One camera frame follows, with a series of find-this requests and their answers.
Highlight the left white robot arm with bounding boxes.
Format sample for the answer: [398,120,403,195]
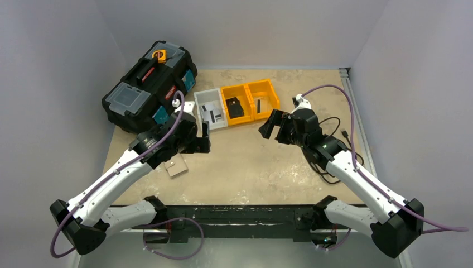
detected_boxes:
[50,107,210,259]

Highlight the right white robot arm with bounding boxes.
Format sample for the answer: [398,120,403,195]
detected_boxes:
[258,95,424,258]

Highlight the black and white cards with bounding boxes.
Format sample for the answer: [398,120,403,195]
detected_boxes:
[200,103,223,123]

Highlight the right yellow plastic bin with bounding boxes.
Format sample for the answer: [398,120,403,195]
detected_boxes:
[247,79,280,121]

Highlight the yellow plastic bin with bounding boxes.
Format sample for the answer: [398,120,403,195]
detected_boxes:
[220,84,254,126]
[247,79,280,121]

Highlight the white plastic bin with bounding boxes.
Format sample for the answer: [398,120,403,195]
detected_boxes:
[194,88,228,131]

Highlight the middle yellow plastic bin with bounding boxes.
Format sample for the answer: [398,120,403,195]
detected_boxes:
[220,84,254,126]

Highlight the black plastic toolbox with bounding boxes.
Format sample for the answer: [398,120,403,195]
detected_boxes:
[102,40,197,134]

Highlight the yellow tape measure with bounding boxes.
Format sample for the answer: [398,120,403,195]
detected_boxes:
[151,49,167,63]

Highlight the black usb cable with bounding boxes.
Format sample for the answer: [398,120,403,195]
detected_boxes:
[304,117,365,185]

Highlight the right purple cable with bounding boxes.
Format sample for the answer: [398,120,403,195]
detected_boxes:
[301,84,469,252]

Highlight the purple cable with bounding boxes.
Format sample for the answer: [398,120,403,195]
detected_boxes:
[50,90,205,260]
[301,84,469,252]

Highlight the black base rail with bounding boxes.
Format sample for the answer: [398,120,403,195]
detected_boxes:
[136,204,347,245]

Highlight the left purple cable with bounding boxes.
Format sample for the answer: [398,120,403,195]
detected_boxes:
[50,90,205,260]

